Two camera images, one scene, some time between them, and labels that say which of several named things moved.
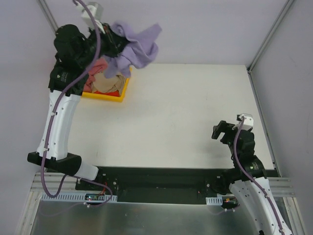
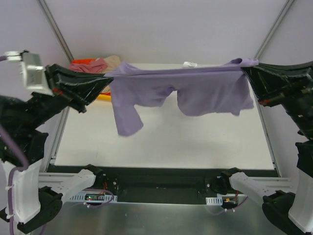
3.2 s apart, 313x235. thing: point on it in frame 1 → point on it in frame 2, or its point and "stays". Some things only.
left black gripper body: (112, 42) → (64, 88)
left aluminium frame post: (48, 15) stays
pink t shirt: (99, 65) stays
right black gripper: (226, 133) → (282, 87)
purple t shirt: (143, 47) → (222, 88)
